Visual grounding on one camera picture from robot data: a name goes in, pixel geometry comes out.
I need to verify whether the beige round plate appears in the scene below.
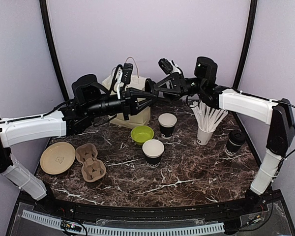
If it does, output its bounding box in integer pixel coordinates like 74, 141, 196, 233
40, 142, 75, 175

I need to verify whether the white paper cup holder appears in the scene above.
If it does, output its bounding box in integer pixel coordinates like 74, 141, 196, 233
196, 126, 215, 146

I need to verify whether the green bowl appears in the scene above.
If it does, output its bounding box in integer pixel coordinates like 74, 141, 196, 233
130, 125, 154, 146

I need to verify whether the grey slotted cable duct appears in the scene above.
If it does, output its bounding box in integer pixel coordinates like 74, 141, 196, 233
21, 210, 225, 236

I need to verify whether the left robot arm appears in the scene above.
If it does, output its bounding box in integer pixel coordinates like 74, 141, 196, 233
0, 74, 157, 214

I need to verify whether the brown cardboard cup carrier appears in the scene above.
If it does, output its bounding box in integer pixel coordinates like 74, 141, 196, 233
75, 143, 106, 182

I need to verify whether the right black frame post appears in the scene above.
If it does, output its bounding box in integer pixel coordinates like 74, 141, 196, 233
233, 0, 258, 89

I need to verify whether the black front rail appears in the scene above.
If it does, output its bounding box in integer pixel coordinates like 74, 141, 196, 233
41, 184, 247, 218

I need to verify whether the black plastic cup lid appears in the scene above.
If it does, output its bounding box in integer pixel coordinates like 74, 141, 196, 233
145, 78, 155, 94

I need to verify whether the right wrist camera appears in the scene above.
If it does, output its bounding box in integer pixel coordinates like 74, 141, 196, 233
158, 58, 183, 75

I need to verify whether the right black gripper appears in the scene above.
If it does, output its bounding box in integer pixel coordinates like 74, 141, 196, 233
153, 72, 206, 103

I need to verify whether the black paper coffee cup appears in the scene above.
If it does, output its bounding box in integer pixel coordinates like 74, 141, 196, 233
224, 140, 243, 157

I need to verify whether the black frame post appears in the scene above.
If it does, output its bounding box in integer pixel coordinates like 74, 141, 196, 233
233, 0, 258, 89
39, 0, 69, 100

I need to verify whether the left black frame post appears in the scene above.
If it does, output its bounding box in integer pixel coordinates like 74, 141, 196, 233
39, 0, 69, 100

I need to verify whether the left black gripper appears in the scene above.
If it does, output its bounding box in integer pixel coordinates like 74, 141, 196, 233
85, 87, 157, 120

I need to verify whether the white wrapped straws bundle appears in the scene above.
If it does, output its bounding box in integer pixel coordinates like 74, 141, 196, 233
190, 100, 228, 133

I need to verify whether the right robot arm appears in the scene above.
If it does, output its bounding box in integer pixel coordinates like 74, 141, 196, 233
154, 57, 295, 213

